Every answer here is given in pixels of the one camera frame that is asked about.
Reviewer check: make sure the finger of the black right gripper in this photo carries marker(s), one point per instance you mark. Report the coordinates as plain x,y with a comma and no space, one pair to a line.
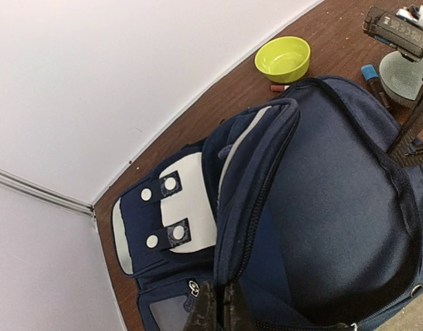
411,128
413,156

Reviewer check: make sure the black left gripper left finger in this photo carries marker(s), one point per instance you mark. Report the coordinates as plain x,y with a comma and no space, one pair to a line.
203,316

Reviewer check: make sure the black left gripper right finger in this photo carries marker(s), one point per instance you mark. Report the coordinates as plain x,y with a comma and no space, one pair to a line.
236,314

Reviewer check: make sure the black blue highlighter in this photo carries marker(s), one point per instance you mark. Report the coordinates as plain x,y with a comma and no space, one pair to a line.
375,86

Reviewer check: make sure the navy blue student backpack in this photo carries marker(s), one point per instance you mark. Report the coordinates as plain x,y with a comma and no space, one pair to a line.
297,200

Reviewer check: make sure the pale blue ceramic bowl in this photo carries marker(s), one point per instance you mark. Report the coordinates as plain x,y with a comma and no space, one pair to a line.
401,79

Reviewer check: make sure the lime green bowl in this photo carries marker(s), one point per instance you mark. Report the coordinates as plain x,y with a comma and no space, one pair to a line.
284,60

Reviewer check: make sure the white red marker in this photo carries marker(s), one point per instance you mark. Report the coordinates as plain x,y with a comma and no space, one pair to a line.
279,88

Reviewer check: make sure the left aluminium corner post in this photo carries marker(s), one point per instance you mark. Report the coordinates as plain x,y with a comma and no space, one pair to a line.
41,193

